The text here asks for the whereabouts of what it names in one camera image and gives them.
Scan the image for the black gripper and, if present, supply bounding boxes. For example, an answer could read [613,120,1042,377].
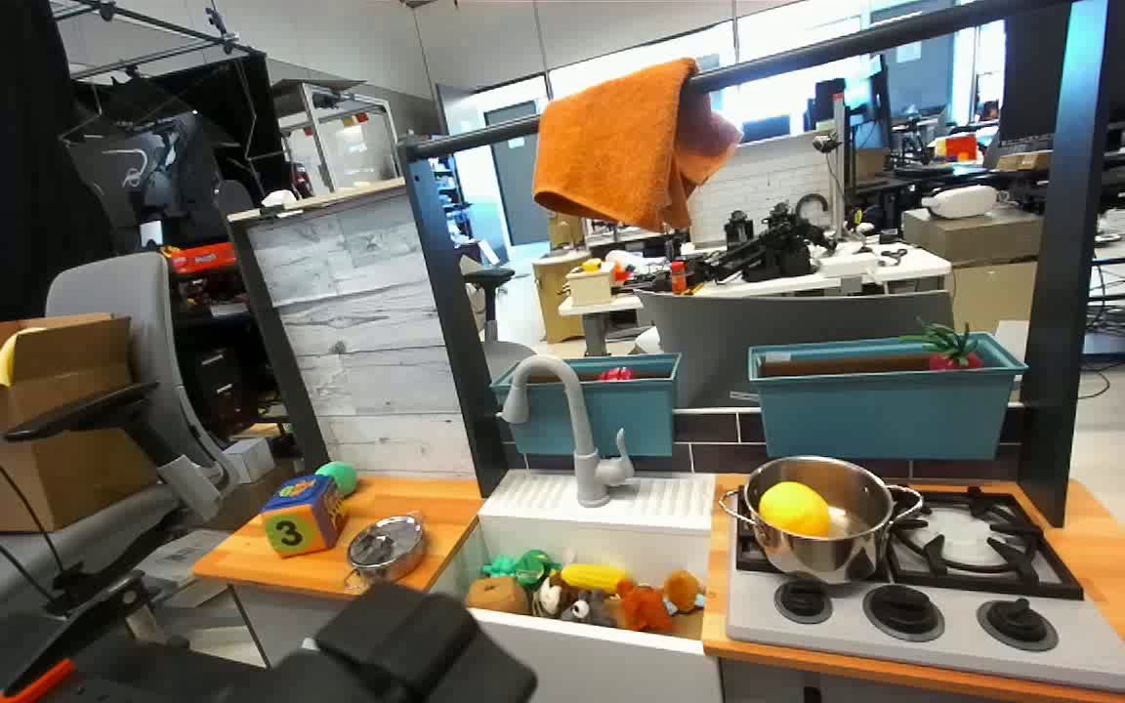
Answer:
[308,580,545,703]

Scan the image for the large steel pot on stove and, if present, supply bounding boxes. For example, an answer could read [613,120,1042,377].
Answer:
[722,459,926,586]

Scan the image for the brown plush bread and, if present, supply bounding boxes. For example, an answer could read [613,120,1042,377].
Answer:
[467,580,529,615]

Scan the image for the green plush vegetable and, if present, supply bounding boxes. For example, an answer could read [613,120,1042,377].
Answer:
[482,546,557,596]

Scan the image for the colourful number cube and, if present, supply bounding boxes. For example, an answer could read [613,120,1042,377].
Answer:
[264,477,342,560]

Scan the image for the green ball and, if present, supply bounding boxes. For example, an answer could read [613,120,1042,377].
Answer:
[316,460,361,498]

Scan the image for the yellow toy corn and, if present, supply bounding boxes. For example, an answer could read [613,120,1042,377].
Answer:
[558,564,628,596]

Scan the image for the orange plush toy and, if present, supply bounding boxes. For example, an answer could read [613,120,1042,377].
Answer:
[616,572,702,632]

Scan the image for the grey toy faucet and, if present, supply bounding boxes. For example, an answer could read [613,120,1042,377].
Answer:
[502,356,632,507]

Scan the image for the white toy sink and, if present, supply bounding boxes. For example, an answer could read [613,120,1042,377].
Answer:
[435,471,722,703]

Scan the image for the grey office chair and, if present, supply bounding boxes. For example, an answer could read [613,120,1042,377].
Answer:
[0,254,284,610]

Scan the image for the left teal planter box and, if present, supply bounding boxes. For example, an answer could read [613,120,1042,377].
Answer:
[512,356,680,459]

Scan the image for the teal planter box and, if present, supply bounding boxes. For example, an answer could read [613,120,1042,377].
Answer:
[512,356,680,459]
[748,338,1023,460]

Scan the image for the grey wood panel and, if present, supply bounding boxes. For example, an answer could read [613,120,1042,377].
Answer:
[235,182,472,477]

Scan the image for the yellow toy lemon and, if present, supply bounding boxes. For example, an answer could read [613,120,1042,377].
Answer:
[760,481,834,536]

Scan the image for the right teal planter box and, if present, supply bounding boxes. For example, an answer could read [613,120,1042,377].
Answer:
[748,338,1023,460]

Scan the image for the cardboard box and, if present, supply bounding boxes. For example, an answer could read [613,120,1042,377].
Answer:
[0,314,152,533]

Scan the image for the orange towel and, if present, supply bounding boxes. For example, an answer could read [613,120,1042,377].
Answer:
[532,58,739,231]

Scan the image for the grey toy stove top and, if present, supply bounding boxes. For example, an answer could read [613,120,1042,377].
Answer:
[728,487,1125,694]

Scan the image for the red toy tomatoes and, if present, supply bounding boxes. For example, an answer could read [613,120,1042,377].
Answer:
[926,325,980,370]

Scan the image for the orange handled clamp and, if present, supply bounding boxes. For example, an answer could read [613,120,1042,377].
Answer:
[0,655,79,703]

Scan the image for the black metal frame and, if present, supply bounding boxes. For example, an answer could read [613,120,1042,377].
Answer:
[404,0,1125,527]

